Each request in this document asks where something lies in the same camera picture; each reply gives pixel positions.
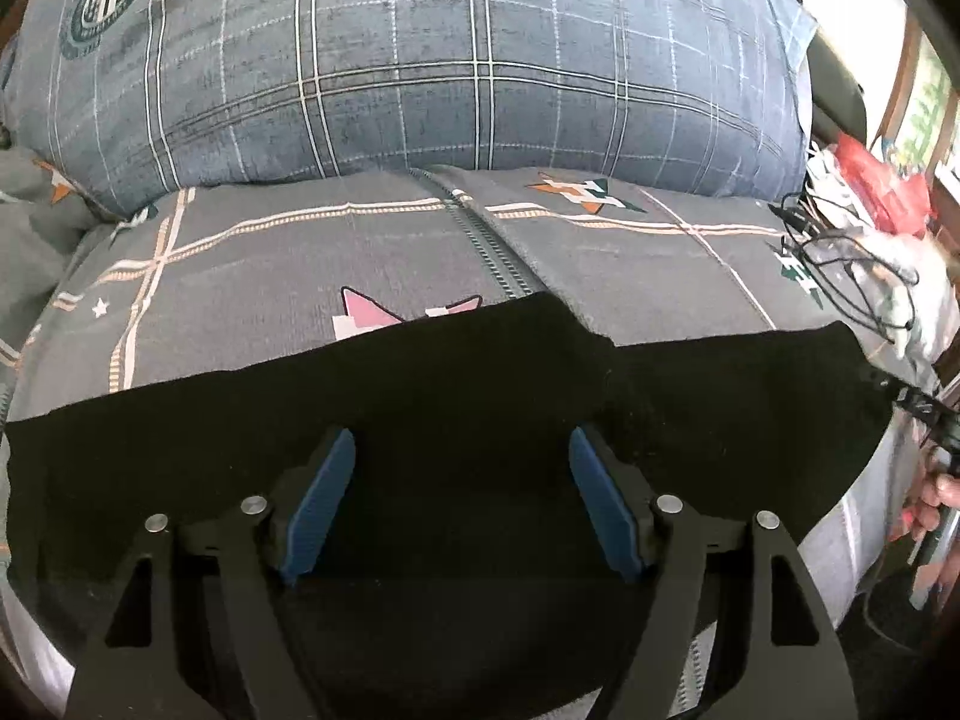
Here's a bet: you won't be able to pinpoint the wooden frame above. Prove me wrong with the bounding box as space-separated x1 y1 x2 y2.
874 11 960 181

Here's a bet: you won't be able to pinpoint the black pants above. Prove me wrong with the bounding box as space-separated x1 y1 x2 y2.
4 291 905 720

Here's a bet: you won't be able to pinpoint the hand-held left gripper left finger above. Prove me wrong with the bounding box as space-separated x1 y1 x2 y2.
66 426 357 720

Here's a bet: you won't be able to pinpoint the red plastic bag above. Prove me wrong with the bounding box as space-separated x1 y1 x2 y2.
832 133 935 238

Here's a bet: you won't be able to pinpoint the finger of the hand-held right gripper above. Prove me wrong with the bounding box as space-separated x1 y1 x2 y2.
870 369 960 440

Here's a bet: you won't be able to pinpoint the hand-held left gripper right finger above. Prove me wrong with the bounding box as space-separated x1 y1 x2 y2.
568 424 860 720

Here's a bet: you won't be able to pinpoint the grey plaid bed quilt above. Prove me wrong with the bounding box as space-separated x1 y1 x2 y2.
0 146 938 720

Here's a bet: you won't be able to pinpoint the black cable bundle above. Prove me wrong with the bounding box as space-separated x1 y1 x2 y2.
776 191 920 347

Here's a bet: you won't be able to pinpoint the white cloth pile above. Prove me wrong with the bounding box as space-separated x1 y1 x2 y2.
806 146 960 391

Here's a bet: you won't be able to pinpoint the blue plaid pillow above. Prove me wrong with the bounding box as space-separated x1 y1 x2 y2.
0 0 820 220

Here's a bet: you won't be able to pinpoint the person's right hand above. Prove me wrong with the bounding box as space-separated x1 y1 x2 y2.
892 475 960 545

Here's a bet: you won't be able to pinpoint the dark chair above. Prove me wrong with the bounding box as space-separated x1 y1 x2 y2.
806 26 872 147

